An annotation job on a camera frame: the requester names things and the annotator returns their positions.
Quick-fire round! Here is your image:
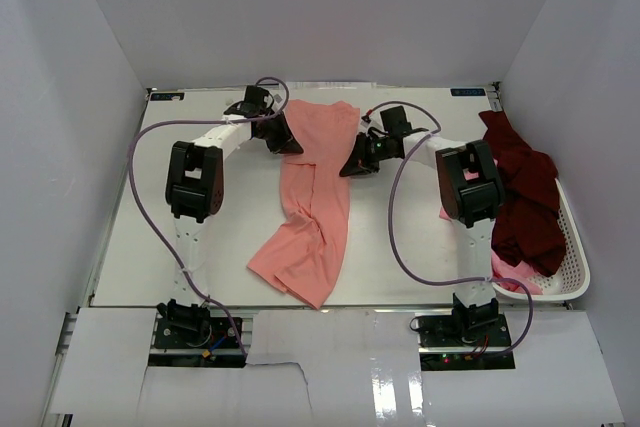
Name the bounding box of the light pink t shirt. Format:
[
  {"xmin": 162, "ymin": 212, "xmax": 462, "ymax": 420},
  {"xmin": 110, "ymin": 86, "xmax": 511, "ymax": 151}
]
[{"xmin": 439, "ymin": 171, "xmax": 543, "ymax": 295}]

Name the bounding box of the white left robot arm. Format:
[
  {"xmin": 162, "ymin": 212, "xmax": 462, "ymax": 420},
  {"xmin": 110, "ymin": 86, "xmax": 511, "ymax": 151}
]
[{"xmin": 165, "ymin": 78, "xmax": 304, "ymax": 303}]

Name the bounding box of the blue left table label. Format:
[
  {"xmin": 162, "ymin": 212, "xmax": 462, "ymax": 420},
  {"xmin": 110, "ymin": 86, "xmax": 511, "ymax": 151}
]
[{"xmin": 149, "ymin": 92, "xmax": 185, "ymax": 102}]

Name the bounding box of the blue right table label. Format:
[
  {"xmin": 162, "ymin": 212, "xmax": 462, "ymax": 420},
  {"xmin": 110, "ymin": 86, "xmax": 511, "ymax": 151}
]
[{"xmin": 450, "ymin": 88, "xmax": 486, "ymax": 97}]

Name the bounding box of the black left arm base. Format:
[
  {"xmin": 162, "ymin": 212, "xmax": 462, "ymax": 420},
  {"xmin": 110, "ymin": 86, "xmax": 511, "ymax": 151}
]
[{"xmin": 148, "ymin": 299, "xmax": 246, "ymax": 369}]

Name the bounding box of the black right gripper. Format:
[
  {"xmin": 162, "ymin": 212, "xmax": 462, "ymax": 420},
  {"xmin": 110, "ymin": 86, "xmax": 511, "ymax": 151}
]
[{"xmin": 340, "ymin": 132, "xmax": 392, "ymax": 177}]

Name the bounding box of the blue table label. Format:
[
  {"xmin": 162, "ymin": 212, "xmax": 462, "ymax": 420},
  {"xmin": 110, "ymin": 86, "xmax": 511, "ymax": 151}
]
[
  {"xmin": 450, "ymin": 88, "xmax": 486, "ymax": 97},
  {"xmin": 149, "ymin": 92, "xmax": 185, "ymax": 102}
]

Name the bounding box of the salmon pink t shirt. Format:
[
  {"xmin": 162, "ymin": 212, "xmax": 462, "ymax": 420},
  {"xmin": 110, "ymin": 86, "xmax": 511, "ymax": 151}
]
[{"xmin": 248, "ymin": 100, "xmax": 360, "ymax": 309}]

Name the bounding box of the white perforated laundry basket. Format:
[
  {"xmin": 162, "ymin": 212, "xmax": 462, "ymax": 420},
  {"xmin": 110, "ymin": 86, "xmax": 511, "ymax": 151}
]
[{"xmin": 492, "ymin": 174, "xmax": 591, "ymax": 302}]

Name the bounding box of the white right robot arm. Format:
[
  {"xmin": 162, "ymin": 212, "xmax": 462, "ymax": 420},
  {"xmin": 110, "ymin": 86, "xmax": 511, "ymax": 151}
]
[{"xmin": 340, "ymin": 101, "xmax": 505, "ymax": 346}]

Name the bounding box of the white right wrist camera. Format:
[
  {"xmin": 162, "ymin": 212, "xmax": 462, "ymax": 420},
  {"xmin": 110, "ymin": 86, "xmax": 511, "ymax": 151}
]
[{"xmin": 359, "ymin": 111, "xmax": 379, "ymax": 133}]

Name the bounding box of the dark red t shirt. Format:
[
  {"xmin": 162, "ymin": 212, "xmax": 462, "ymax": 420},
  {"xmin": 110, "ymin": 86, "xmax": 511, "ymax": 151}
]
[{"xmin": 479, "ymin": 111, "xmax": 566, "ymax": 277}]

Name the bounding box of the white paper sheets front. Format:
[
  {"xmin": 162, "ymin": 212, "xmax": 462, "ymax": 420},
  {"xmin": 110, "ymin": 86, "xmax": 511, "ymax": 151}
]
[{"xmin": 50, "ymin": 309, "xmax": 624, "ymax": 426}]

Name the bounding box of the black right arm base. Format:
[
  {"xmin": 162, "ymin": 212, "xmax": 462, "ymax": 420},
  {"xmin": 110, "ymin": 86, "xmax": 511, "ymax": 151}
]
[{"xmin": 409, "ymin": 298, "xmax": 515, "ymax": 372}]

